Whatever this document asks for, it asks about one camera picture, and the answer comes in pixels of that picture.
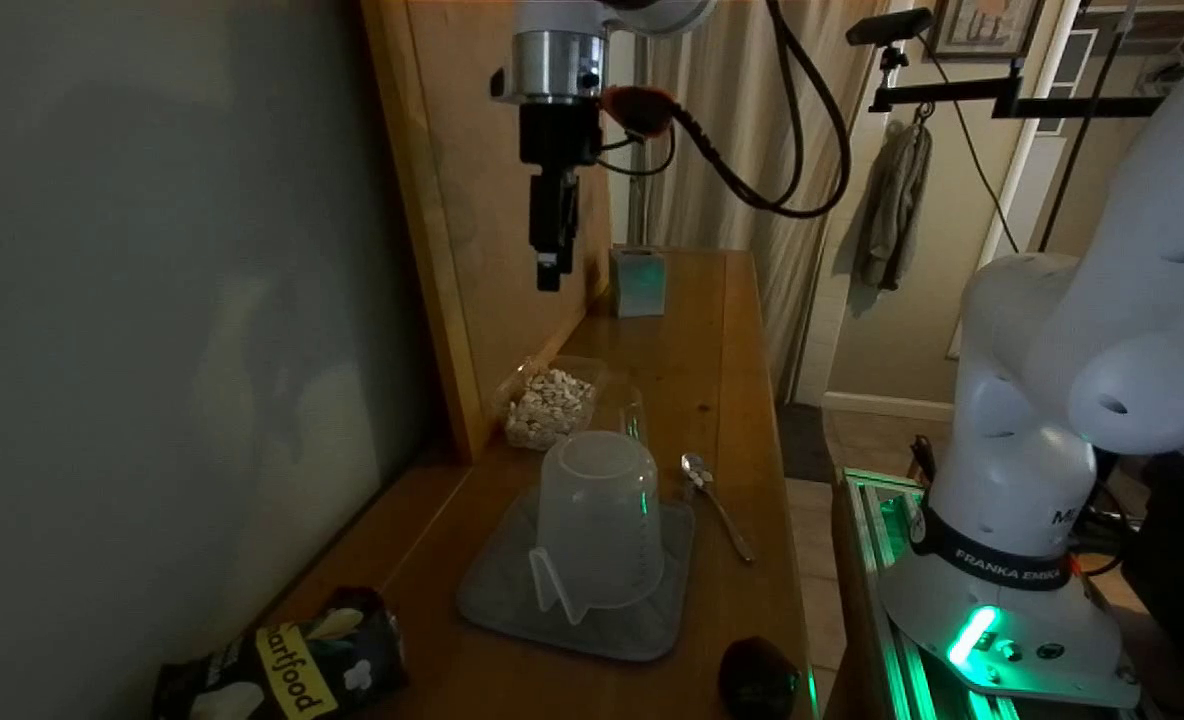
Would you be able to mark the black snack bag yellow label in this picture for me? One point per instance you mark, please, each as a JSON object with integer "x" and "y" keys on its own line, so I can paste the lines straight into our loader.
{"x": 294, "y": 667}

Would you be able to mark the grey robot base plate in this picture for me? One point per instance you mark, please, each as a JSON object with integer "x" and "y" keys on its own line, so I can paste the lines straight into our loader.
{"x": 1059, "y": 642}

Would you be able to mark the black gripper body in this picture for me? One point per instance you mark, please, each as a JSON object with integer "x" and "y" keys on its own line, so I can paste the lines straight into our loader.
{"x": 558, "y": 140}

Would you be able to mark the black wrist camera orange plug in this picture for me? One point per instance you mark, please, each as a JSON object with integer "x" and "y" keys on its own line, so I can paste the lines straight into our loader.
{"x": 632, "y": 108}

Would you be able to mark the green lit aluminium rail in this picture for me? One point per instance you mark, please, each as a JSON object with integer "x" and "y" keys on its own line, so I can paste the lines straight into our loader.
{"x": 887, "y": 524}

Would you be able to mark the small teal box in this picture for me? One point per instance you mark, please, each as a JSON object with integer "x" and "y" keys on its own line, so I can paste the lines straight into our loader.
{"x": 642, "y": 280}

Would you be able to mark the framed wall picture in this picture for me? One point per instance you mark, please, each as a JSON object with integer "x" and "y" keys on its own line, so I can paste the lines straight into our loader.
{"x": 986, "y": 27}

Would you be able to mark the beige curtain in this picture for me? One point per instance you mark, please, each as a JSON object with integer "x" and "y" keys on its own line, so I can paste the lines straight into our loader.
{"x": 726, "y": 82}

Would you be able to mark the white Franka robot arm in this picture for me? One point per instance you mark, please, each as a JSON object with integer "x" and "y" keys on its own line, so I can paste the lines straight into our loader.
{"x": 1124, "y": 332}

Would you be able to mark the metal spoon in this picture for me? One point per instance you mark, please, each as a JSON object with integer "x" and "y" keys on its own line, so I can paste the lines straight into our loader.
{"x": 694, "y": 471}

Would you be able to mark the grey square tray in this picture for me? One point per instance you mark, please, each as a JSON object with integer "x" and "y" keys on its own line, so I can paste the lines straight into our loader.
{"x": 484, "y": 602}

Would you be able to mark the black metal bracket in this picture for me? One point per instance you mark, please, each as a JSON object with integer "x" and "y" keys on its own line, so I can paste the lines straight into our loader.
{"x": 947, "y": 96}

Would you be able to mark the grey hanging jacket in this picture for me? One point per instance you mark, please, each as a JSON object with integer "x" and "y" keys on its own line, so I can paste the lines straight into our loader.
{"x": 889, "y": 214}

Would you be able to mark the clear drinking glass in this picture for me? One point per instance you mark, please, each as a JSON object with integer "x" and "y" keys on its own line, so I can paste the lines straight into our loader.
{"x": 621, "y": 405}

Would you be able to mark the clear plastic measuring jar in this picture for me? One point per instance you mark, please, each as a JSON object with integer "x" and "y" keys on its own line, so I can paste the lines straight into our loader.
{"x": 598, "y": 524}

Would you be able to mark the black round object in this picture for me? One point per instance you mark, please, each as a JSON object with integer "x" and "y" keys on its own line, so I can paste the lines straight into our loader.
{"x": 759, "y": 680}

